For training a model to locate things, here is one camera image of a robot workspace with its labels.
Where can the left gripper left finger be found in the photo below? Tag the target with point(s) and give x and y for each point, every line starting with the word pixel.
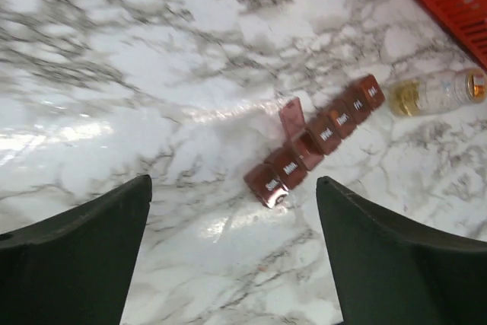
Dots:
pixel 76 267

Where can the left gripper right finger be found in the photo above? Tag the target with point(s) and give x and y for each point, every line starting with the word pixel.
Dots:
pixel 389 269

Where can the clear pill bottle orange label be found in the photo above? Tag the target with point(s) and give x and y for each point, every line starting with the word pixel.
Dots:
pixel 437 92

